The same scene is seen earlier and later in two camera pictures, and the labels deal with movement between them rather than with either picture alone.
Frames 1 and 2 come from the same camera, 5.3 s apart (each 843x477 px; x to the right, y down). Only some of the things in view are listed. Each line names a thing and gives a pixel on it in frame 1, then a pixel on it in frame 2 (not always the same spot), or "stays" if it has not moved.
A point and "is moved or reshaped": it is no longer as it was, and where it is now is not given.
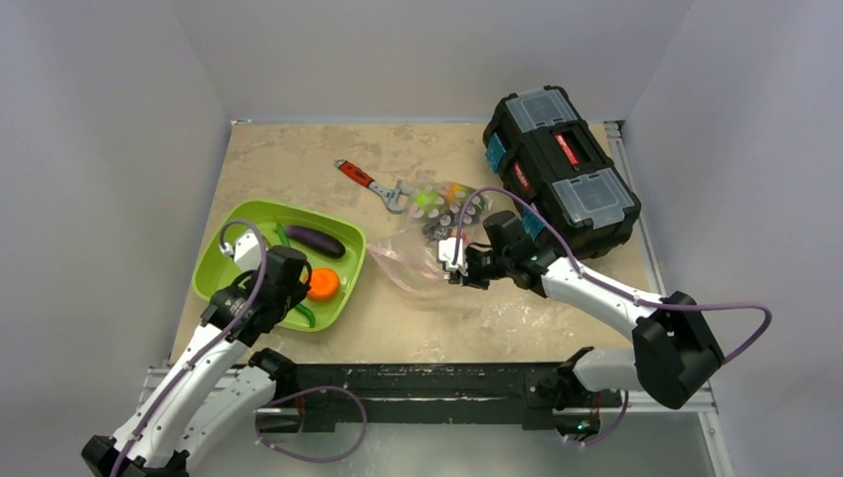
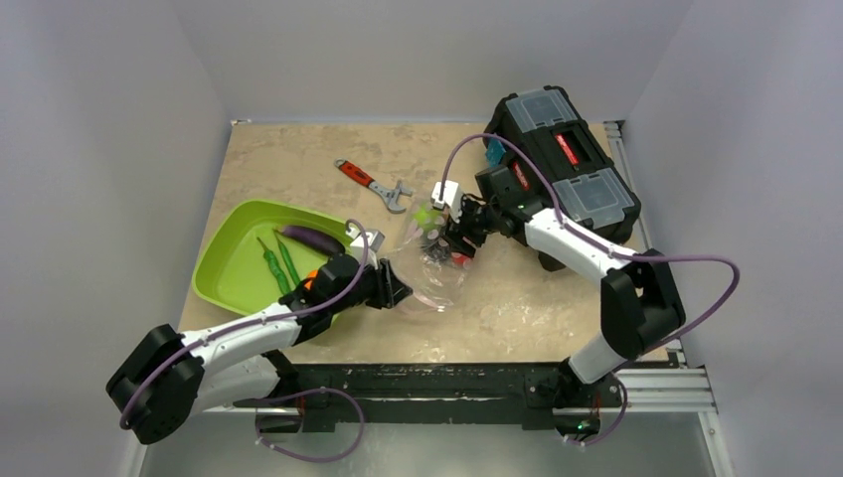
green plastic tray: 215,266 stays
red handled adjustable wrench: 390,196 stays
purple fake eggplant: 317,240 stays
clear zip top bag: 440,211 is moved or reshaped
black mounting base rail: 305,397 stays
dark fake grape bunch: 435,232 → 434,249
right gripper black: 470,266 → 462,226
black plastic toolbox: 550,161 stays
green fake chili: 283,237 is moved or reshaped
